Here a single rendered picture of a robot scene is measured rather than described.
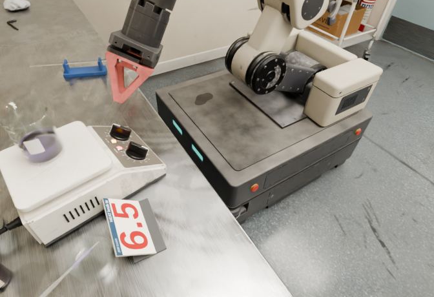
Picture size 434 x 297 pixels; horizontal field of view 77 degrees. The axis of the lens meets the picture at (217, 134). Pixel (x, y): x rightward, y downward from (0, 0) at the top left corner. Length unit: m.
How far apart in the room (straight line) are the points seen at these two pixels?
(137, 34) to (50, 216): 0.26
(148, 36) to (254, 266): 0.35
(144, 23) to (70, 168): 0.22
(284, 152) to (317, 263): 0.48
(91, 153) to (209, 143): 0.72
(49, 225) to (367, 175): 1.52
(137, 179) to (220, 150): 0.65
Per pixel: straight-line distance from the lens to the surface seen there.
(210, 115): 1.21
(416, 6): 3.19
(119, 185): 0.43
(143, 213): 0.44
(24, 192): 0.41
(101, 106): 0.66
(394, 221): 1.57
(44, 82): 0.79
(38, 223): 0.42
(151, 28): 0.42
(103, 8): 1.94
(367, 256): 1.40
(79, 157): 0.42
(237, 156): 1.04
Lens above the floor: 1.13
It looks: 43 degrees down
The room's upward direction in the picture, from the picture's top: 3 degrees clockwise
